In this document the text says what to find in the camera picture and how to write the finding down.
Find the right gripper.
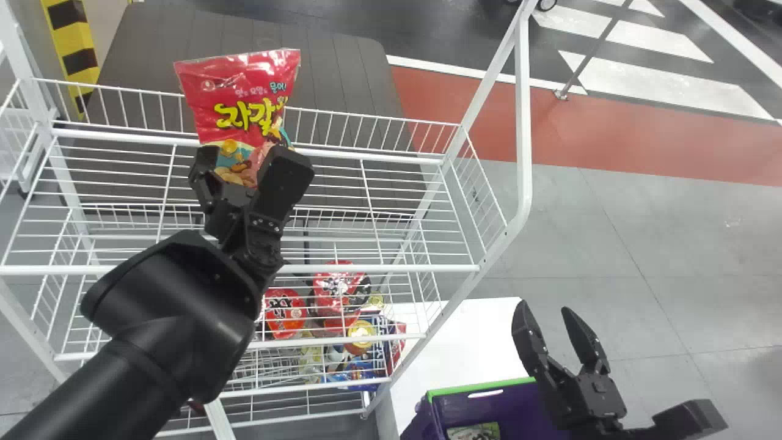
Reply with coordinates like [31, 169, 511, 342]
[511, 299, 629, 440]

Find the yellow noodle cup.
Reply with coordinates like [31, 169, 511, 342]
[344, 320, 379, 356]

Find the white wire rack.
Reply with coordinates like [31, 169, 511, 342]
[0, 0, 539, 440]

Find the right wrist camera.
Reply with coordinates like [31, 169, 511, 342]
[649, 399, 729, 440]

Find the yellow black striped post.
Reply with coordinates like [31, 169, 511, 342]
[40, 0, 102, 118]

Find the red snack packet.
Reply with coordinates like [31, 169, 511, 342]
[174, 49, 302, 188]

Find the blue snack packet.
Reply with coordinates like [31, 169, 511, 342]
[323, 314, 407, 392]

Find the purple crate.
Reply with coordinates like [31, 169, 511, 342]
[400, 377, 564, 440]

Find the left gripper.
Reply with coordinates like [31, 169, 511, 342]
[188, 145, 260, 246]

